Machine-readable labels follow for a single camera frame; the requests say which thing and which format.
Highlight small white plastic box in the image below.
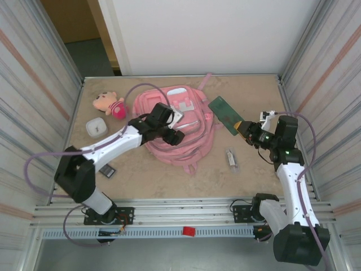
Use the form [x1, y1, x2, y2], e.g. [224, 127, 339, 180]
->
[85, 117, 109, 138]

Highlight pink plush doll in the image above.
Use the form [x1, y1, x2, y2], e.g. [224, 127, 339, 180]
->
[93, 90, 130, 121]

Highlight brown wooden door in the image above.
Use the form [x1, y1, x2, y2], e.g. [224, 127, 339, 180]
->
[41, 0, 121, 71]

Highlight pen in clear package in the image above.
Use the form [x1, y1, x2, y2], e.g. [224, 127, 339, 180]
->
[224, 146, 242, 173]

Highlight aluminium frame rail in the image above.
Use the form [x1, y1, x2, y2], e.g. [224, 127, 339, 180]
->
[29, 197, 338, 228]

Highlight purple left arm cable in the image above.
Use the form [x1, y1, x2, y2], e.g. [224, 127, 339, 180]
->
[24, 83, 173, 248]

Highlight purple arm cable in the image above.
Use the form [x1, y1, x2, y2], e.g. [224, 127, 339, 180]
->
[24, 83, 173, 248]
[258, 111, 333, 271]

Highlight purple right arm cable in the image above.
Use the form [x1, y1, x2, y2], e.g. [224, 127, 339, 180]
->
[258, 111, 333, 271]

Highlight slotted grey cable tray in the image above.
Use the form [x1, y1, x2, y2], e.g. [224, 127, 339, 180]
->
[42, 227, 273, 241]

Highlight small black card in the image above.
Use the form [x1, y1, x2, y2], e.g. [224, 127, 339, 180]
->
[99, 165, 117, 179]

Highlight pink student backpack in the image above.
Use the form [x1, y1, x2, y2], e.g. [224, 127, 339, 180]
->
[132, 72, 223, 176]

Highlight green circuit board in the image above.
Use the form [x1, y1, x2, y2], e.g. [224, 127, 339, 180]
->
[208, 95, 244, 136]

